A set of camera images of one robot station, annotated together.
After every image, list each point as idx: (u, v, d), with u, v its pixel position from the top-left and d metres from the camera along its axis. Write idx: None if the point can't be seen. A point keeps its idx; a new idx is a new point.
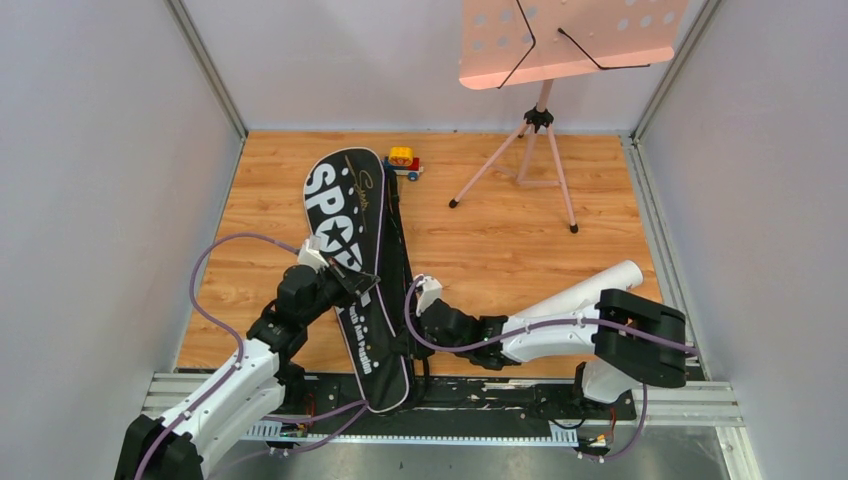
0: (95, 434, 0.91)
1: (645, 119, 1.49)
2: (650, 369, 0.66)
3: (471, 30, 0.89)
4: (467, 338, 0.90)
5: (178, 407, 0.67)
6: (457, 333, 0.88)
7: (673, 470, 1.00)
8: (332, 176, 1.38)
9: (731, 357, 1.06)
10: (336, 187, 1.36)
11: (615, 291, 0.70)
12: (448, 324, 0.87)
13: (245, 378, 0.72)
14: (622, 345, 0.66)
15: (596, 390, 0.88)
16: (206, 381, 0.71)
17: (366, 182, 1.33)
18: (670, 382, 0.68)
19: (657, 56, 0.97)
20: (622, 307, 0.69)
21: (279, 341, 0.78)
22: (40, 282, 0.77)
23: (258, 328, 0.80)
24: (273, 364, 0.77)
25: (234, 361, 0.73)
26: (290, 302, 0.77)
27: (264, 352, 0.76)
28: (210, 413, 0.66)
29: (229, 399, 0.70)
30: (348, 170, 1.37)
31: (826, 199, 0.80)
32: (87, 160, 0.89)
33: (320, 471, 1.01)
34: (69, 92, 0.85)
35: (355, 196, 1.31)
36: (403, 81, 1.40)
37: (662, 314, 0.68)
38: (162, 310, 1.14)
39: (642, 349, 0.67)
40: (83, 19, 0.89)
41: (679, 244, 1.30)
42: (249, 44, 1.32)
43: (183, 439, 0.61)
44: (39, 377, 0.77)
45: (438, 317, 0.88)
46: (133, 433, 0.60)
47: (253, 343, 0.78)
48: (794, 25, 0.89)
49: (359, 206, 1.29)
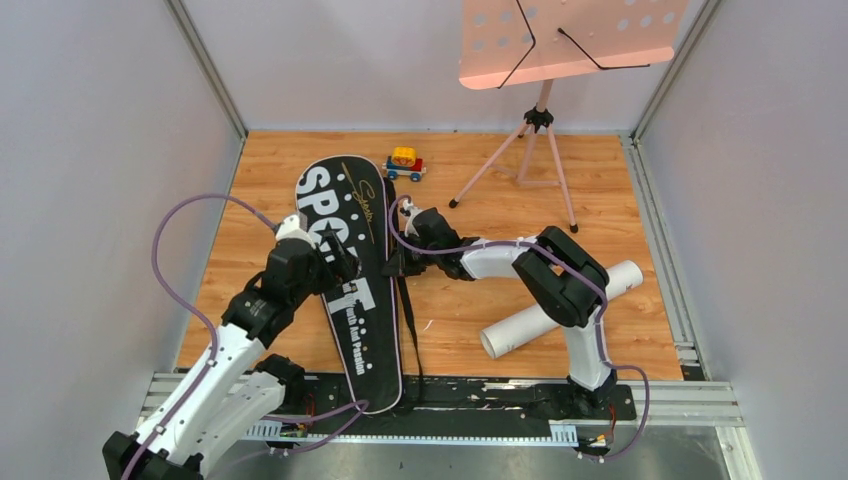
0: (94, 436, 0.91)
1: (645, 119, 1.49)
2: (551, 295, 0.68)
3: (471, 30, 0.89)
4: (442, 243, 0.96)
5: (153, 420, 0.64)
6: (435, 234, 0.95)
7: (674, 471, 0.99)
8: (327, 180, 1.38)
9: (730, 357, 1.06)
10: (331, 191, 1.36)
11: (556, 229, 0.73)
12: (429, 222, 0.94)
13: (221, 375, 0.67)
14: (535, 267, 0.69)
15: (577, 372, 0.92)
16: (181, 383, 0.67)
17: (367, 192, 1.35)
18: (568, 318, 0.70)
19: (657, 57, 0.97)
20: (555, 242, 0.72)
21: (258, 323, 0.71)
22: (39, 283, 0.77)
23: (234, 309, 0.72)
24: (252, 353, 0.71)
25: (207, 360, 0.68)
26: (281, 272, 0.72)
27: (241, 343, 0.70)
28: (185, 424, 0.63)
29: (207, 402, 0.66)
30: (342, 176, 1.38)
31: (825, 200, 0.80)
32: (89, 162, 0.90)
33: (320, 472, 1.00)
34: (70, 94, 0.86)
35: (355, 203, 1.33)
36: (404, 81, 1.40)
37: (587, 263, 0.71)
38: (161, 309, 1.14)
39: (552, 277, 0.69)
40: (82, 20, 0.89)
41: (679, 244, 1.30)
42: (250, 45, 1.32)
43: (159, 457, 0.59)
44: (39, 377, 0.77)
45: (425, 217, 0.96)
46: (110, 452, 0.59)
47: (228, 332, 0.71)
48: (793, 26, 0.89)
49: (359, 213, 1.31)
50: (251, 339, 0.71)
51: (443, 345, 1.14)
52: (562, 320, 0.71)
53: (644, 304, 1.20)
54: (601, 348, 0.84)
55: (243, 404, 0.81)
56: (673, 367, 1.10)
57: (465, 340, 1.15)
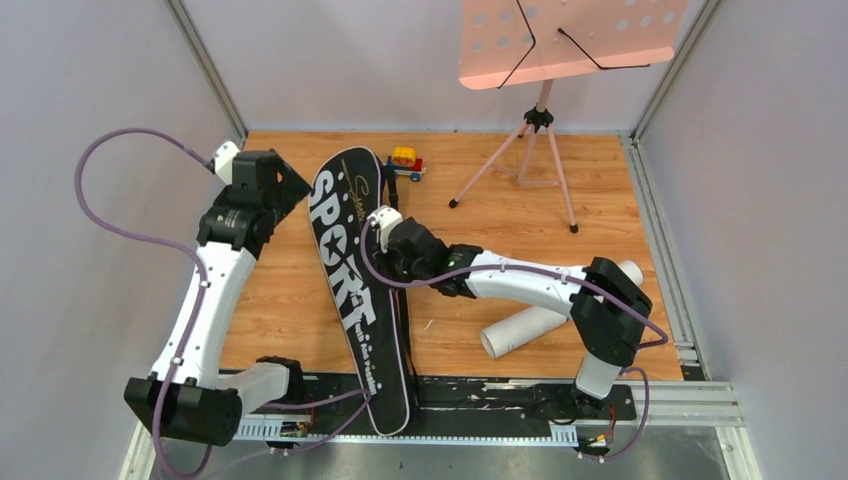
0: (93, 435, 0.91)
1: (645, 119, 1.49)
2: (611, 341, 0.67)
3: (471, 30, 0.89)
4: (430, 259, 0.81)
5: (166, 356, 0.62)
6: (421, 250, 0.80)
7: (674, 471, 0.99)
8: (330, 183, 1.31)
9: (730, 358, 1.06)
10: (334, 194, 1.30)
11: (607, 261, 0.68)
12: (411, 237, 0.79)
13: (221, 292, 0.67)
14: (596, 311, 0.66)
15: (587, 383, 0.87)
16: (182, 316, 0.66)
17: (362, 189, 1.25)
18: (618, 357, 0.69)
19: (657, 56, 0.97)
20: (612, 280, 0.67)
21: (238, 232, 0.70)
22: (39, 282, 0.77)
23: (208, 226, 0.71)
24: (244, 263, 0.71)
25: (199, 280, 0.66)
26: (249, 176, 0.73)
27: (231, 260, 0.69)
28: (202, 349, 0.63)
29: (217, 326, 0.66)
30: (342, 176, 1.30)
31: (825, 200, 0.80)
32: (90, 162, 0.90)
33: (320, 472, 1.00)
34: (70, 95, 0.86)
35: (351, 203, 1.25)
36: (403, 82, 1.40)
37: (636, 298, 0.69)
38: (160, 309, 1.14)
39: (611, 318, 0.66)
40: (82, 22, 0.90)
41: (679, 244, 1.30)
42: (250, 45, 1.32)
43: (188, 385, 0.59)
44: (39, 376, 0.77)
45: (406, 230, 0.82)
46: (136, 399, 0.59)
47: (210, 250, 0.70)
48: (793, 26, 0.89)
49: (354, 215, 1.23)
50: (237, 250, 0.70)
51: (443, 345, 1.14)
52: (607, 358, 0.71)
53: None
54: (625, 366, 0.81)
55: (251, 374, 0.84)
56: (673, 367, 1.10)
57: (465, 340, 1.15)
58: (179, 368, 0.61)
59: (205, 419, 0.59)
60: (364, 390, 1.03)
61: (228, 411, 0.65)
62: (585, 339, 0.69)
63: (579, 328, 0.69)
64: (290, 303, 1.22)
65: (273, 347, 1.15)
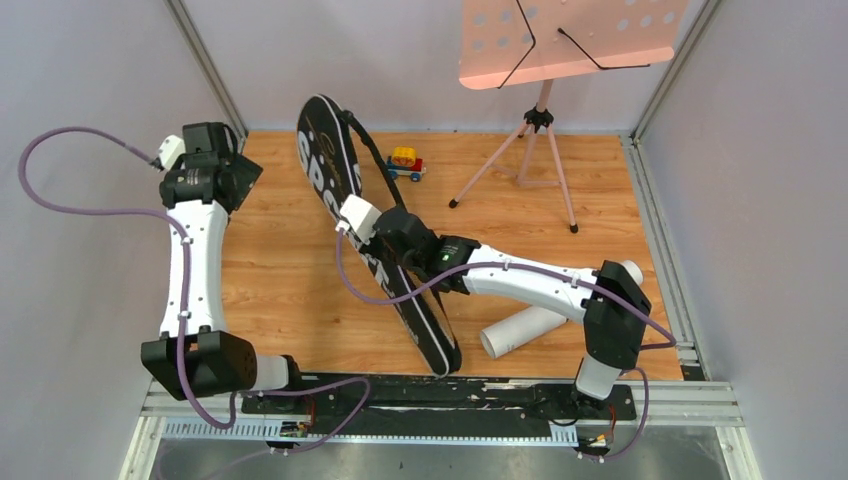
0: (94, 435, 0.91)
1: (645, 119, 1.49)
2: (617, 346, 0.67)
3: (471, 29, 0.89)
4: (421, 252, 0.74)
5: (171, 314, 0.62)
6: (412, 242, 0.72)
7: (673, 470, 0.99)
8: (306, 145, 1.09)
9: (730, 358, 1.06)
10: (312, 158, 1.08)
11: (617, 264, 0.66)
12: (402, 228, 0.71)
13: (209, 240, 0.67)
14: (605, 316, 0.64)
15: (588, 385, 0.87)
16: (175, 276, 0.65)
17: (330, 148, 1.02)
18: (620, 361, 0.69)
19: (656, 56, 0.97)
20: (623, 285, 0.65)
21: (205, 186, 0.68)
22: (41, 283, 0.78)
23: (170, 189, 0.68)
24: (219, 214, 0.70)
25: (181, 238, 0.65)
26: (205, 141, 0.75)
27: (206, 212, 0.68)
28: (206, 297, 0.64)
29: (214, 275, 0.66)
30: (308, 131, 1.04)
31: (825, 200, 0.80)
32: (90, 163, 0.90)
33: (320, 471, 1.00)
34: (70, 95, 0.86)
35: (326, 168, 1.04)
36: (403, 81, 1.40)
37: (641, 301, 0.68)
38: (160, 309, 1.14)
39: (618, 322, 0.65)
40: (82, 22, 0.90)
41: (679, 244, 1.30)
42: (250, 45, 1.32)
43: (204, 332, 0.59)
44: (40, 376, 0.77)
45: (394, 221, 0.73)
46: (155, 359, 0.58)
47: (180, 210, 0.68)
48: (793, 26, 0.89)
49: (333, 181, 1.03)
50: (209, 203, 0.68)
51: None
52: (609, 361, 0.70)
53: None
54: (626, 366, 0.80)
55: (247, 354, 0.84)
56: (673, 367, 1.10)
57: (465, 340, 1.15)
58: (189, 320, 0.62)
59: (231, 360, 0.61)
60: (364, 378, 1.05)
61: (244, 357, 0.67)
62: (590, 343, 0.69)
63: (586, 333, 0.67)
64: (291, 303, 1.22)
65: (273, 347, 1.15)
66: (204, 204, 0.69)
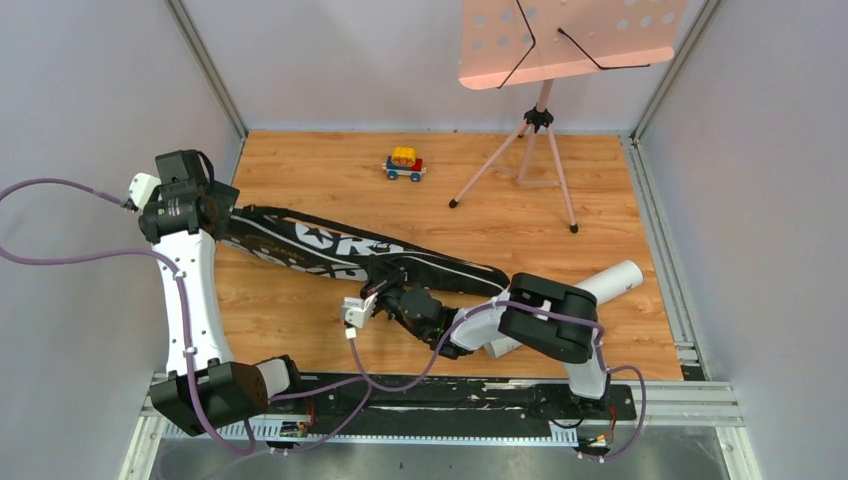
0: (91, 436, 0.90)
1: (645, 119, 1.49)
2: (550, 344, 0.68)
3: (470, 30, 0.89)
4: (439, 329, 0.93)
5: (176, 350, 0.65)
6: (433, 320, 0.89)
7: (673, 470, 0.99)
8: (247, 252, 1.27)
9: (731, 358, 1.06)
10: (259, 255, 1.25)
11: (525, 273, 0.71)
12: (429, 314, 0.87)
13: (199, 275, 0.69)
14: (523, 320, 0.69)
15: (581, 387, 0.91)
16: (175, 313, 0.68)
17: (265, 239, 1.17)
18: (573, 358, 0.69)
19: (656, 57, 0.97)
20: (528, 289, 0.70)
21: (189, 215, 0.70)
22: (40, 283, 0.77)
23: (152, 221, 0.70)
24: (209, 241, 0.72)
25: (174, 273, 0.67)
26: (180, 171, 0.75)
27: (194, 242, 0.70)
28: (209, 332, 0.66)
29: (212, 309, 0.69)
30: (242, 240, 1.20)
31: (826, 200, 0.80)
32: (90, 162, 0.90)
33: (319, 472, 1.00)
34: (70, 94, 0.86)
35: (277, 254, 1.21)
36: (403, 81, 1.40)
37: (569, 295, 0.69)
38: (159, 309, 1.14)
39: (545, 324, 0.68)
40: (81, 22, 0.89)
41: (679, 244, 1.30)
42: (250, 46, 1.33)
43: (212, 365, 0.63)
44: (37, 375, 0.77)
45: (419, 306, 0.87)
46: (169, 398, 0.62)
47: (168, 242, 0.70)
48: (792, 26, 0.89)
49: (292, 257, 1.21)
50: (196, 232, 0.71)
51: None
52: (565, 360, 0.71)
53: (644, 305, 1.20)
54: (601, 362, 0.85)
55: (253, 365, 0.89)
56: (673, 367, 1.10)
57: None
58: (196, 355, 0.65)
59: (243, 391, 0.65)
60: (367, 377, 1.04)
61: (256, 382, 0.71)
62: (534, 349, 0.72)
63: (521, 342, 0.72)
64: (290, 303, 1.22)
65: (273, 347, 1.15)
66: (191, 234, 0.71)
